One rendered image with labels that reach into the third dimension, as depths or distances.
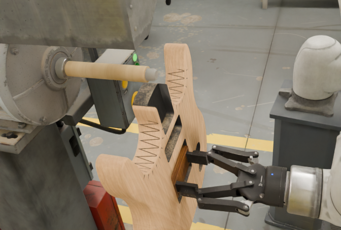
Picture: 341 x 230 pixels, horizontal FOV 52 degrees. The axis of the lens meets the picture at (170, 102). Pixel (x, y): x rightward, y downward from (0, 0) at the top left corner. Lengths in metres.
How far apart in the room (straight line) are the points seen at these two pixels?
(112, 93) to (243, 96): 1.87
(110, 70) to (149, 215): 0.28
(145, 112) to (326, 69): 0.92
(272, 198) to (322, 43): 0.82
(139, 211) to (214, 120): 1.97
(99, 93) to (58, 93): 0.26
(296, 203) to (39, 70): 0.55
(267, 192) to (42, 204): 0.66
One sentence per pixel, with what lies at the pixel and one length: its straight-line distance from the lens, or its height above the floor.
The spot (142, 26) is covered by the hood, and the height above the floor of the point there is 1.41.
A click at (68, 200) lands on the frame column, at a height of 0.74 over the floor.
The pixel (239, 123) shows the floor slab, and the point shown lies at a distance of 2.52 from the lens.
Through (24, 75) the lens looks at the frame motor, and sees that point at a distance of 0.73.
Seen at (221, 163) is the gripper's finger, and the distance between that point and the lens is 0.74.
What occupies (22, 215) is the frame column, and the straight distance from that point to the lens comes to 1.13.
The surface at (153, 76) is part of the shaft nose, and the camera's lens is 0.67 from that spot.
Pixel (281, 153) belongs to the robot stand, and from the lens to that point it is 1.60.
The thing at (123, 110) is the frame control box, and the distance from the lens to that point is 1.05.
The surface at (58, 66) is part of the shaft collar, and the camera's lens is 0.76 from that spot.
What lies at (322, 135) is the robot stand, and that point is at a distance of 1.50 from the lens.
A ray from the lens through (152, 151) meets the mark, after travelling 0.61.
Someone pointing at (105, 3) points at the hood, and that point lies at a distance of 0.46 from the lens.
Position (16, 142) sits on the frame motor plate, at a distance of 0.85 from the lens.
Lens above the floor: 1.59
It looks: 35 degrees down
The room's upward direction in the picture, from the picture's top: 9 degrees counter-clockwise
